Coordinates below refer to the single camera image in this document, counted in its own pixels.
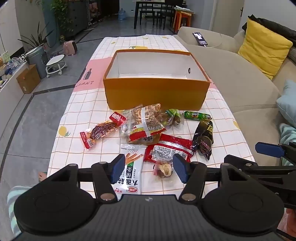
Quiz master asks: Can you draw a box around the green snack packet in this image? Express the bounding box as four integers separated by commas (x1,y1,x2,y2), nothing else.
157,109,184,126

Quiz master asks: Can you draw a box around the black smartphone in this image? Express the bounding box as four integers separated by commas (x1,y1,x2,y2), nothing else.
193,32,208,47

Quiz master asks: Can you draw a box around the gold peanut packet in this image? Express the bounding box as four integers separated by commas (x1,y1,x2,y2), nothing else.
143,134,161,145

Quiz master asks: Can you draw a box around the pink small heater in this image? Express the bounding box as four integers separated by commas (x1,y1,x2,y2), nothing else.
63,41,77,56

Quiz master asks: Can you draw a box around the small clear mushroom packet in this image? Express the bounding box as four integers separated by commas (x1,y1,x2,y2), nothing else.
154,161,173,178

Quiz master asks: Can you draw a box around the yellow cushion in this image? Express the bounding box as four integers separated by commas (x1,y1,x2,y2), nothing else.
238,19,293,80

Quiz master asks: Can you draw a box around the clear white candy packet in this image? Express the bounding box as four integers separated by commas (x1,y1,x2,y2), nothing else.
119,123,130,138

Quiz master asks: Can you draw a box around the blue water jug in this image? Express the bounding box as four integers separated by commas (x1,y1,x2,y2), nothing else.
118,8,126,21

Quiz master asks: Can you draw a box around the red spicy strip bag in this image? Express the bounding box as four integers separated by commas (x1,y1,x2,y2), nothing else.
144,134,194,163

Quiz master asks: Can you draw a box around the black dark snack packet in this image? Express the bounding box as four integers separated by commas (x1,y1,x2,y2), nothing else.
192,120,214,160

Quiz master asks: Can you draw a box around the brown cardboard box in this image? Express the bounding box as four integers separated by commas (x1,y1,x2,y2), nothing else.
16,64,41,94

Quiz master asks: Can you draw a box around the green sausage snack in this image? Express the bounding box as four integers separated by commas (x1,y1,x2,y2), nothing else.
184,111,212,121

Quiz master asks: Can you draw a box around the light blue cushion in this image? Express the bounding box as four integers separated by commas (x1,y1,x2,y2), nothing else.
276,80,296,128

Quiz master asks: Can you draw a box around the dark grey blanket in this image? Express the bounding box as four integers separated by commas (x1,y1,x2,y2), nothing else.
248,15,296,47

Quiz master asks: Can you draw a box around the beige sofa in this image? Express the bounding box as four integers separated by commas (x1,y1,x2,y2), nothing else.
175,27,295,166

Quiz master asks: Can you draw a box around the grey plant pot bin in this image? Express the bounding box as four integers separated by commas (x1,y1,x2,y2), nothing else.
26,45,48,79

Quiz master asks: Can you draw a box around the red braised meat packet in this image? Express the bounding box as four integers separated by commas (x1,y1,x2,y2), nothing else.
80,112,128,150

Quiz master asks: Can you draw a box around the white rolling stool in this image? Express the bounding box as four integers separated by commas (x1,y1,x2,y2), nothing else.
46,54,67,78

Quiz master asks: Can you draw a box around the person right hand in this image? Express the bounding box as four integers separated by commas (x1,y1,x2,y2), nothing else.
282,208,296,237

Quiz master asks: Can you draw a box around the orange fries snack bag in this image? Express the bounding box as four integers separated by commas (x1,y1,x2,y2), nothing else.
128,103,165,142

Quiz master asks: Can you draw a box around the dark dining table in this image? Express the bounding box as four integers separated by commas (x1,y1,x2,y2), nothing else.
133,1,184,29

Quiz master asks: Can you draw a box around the white breadstick snack bag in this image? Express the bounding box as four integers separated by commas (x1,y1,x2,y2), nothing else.
112,144,147,200

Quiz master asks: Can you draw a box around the dark drawer cabinet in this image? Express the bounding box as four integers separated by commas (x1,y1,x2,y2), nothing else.
67,1,88,37

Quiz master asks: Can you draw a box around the green climbing plant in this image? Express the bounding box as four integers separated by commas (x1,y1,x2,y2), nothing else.
51,0,73,37

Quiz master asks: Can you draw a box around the orange stool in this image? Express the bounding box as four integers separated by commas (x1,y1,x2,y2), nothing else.
173,10,194,34

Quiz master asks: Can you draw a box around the orange cardboard box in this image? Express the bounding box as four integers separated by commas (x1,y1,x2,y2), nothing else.
103,49,211,110

